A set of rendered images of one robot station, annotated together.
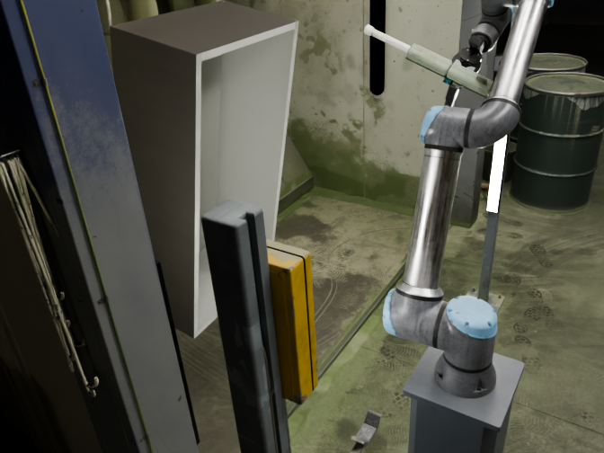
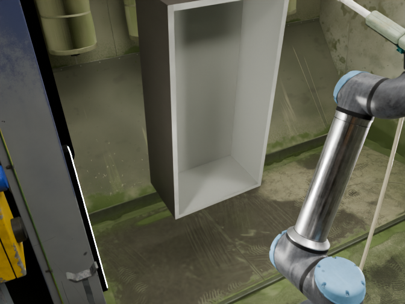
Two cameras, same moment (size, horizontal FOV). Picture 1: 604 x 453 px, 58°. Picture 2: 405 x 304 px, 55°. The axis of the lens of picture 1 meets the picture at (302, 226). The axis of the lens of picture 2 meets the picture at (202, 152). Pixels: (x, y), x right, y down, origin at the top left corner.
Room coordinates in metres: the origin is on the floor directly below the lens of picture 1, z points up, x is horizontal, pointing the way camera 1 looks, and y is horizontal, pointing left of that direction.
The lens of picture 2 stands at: (0.35, -0.62, 1.83)
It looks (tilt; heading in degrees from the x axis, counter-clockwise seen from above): 28 degrees down; 32
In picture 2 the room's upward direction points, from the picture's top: 5 degrees counter-clockwise
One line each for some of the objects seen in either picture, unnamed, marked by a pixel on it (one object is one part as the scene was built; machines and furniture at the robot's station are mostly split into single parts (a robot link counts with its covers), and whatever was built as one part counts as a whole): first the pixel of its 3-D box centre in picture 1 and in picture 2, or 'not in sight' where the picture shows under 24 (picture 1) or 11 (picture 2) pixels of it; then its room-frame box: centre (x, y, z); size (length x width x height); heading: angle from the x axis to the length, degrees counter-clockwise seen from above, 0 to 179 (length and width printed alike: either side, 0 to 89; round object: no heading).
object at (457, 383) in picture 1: (466, 364); not in sight; (1.29, -0.49, 0.69); 0.19 x 0.19 x 0.10
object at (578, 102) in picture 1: (557, 142); not in sight; (3.71, -1.91, 0.44); 0.59 x 0.58 x 0.89; 160
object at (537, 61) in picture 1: (547, 63); not in sight; (4.35, -2.04, 0.86); 0.54 x 0.54 x 0.01
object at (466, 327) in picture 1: (466, 330); (335, 291); (1.29, -0.49, 0.83); 0.17 x 0.15 x 0.18; 59
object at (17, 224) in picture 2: not in sight; (18, 230); (0.69, 0.03, 1.36); 0.05 x 0.02 x 0.05; 56
